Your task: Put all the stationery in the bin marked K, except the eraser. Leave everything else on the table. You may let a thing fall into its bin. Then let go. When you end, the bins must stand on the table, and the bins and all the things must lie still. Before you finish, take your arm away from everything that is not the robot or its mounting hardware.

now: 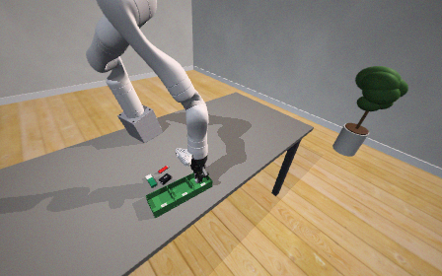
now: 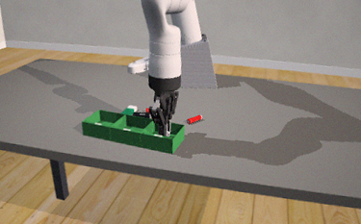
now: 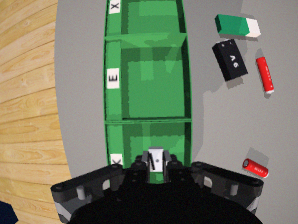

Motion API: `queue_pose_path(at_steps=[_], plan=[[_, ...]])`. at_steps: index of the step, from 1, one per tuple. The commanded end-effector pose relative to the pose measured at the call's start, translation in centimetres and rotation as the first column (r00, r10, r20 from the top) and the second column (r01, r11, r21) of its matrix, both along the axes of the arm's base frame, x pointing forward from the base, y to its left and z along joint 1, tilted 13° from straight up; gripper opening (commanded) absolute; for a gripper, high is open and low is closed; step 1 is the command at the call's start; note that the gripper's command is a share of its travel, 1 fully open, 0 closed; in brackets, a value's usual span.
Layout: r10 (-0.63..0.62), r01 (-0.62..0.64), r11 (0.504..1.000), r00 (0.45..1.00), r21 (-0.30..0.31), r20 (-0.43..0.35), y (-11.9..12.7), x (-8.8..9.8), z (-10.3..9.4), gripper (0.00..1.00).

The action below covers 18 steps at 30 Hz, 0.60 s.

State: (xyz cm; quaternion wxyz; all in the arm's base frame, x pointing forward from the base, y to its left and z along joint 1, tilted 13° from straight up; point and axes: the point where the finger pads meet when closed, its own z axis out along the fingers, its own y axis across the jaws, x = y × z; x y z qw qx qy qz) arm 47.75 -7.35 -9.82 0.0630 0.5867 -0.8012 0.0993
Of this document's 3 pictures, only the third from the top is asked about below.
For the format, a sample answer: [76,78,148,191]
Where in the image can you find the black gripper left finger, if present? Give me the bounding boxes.
[50,151,150,224]

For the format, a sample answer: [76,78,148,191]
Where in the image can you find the green compartment tray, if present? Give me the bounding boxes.
[103,0,192,169]

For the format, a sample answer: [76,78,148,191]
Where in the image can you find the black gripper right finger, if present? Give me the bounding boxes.
[162,150,264,215]

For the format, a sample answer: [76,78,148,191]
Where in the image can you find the red aa battery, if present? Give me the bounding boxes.
[256,57,274,94]
[243,159,269,178]

